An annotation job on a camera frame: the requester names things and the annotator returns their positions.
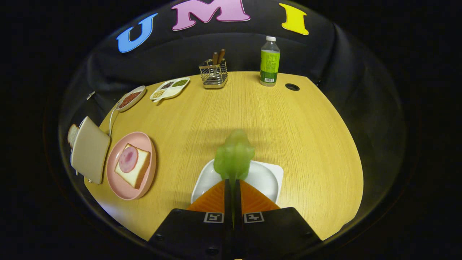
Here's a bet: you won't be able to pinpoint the round beige plate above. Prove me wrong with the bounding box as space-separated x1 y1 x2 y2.
115 85 147 112

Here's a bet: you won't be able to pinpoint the metal wire utensil holder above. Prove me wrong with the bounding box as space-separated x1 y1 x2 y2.
199 58 228 89

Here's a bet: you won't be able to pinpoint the white toaster power cable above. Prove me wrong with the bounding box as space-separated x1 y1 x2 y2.
108 108 119 137

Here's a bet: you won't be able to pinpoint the white square plate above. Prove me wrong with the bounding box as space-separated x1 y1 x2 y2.
191 159 284 204

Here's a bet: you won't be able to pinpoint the green lettuce leaf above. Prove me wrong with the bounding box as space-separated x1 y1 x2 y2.
213 129 255 181

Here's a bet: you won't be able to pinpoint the white toaster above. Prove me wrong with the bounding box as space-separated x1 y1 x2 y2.
70 116 111 185

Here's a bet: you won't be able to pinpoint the black backdrop cloth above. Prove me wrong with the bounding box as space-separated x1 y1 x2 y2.
60 0 406 217

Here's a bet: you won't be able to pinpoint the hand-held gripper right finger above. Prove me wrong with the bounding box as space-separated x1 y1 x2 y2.
235 179 322 260

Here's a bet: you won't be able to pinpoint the white divided condiment dish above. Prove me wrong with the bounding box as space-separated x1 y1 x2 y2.
150 77 191 103

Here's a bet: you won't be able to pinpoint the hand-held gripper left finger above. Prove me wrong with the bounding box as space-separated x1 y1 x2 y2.
148 179 233 260

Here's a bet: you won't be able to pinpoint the pink round plate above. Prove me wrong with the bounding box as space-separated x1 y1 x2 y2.
106 131 157 200

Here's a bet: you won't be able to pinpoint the bread slice under ham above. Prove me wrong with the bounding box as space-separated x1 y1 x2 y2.
114 143 151 189

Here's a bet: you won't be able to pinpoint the red meat slices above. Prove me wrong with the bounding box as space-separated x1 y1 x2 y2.
119 91 142 108

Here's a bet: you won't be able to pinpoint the pink ham slice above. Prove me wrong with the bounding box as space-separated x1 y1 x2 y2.
119 146 139 173

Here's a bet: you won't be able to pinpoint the green label plastic bottle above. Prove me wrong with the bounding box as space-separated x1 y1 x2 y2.
260 36 281 87

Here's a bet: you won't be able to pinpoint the toasted bread slice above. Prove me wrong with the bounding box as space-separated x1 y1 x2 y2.
67 124 80 148

